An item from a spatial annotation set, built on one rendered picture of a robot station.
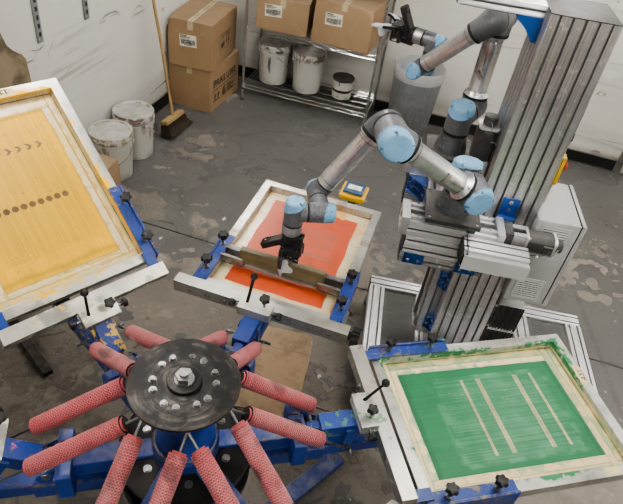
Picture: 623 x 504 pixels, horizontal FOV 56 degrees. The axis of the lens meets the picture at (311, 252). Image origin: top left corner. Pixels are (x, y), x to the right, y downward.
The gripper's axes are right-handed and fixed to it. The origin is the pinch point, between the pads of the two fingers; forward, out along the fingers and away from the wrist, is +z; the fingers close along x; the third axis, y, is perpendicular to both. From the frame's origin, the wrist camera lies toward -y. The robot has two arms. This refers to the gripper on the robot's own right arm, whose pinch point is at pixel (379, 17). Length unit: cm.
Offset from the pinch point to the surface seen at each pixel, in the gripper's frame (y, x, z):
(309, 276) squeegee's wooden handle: 49, -118, -46
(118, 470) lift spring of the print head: 16, -222, -61
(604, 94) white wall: 139, 273, -84
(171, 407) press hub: 9, -204, -62
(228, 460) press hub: 40, -197, -72
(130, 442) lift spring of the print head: 13, -216, -59
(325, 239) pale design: 61, -87, -33
